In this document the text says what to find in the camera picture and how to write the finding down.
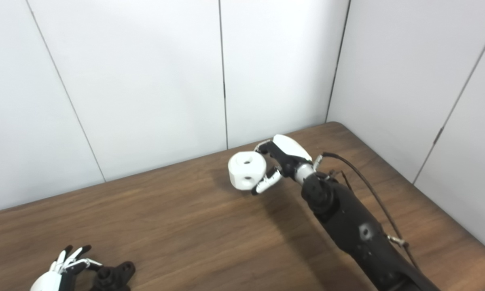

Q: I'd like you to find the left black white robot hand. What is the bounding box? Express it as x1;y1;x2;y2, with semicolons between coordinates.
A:
30;245;104;291

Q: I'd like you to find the round white piece with holes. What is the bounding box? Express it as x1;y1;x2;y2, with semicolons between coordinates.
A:
228;151;267;191

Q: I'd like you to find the black flanged holder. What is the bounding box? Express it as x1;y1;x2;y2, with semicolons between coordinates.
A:
89;261;136;291

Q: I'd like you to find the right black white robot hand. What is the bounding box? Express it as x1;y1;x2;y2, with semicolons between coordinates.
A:
251;134;313;196

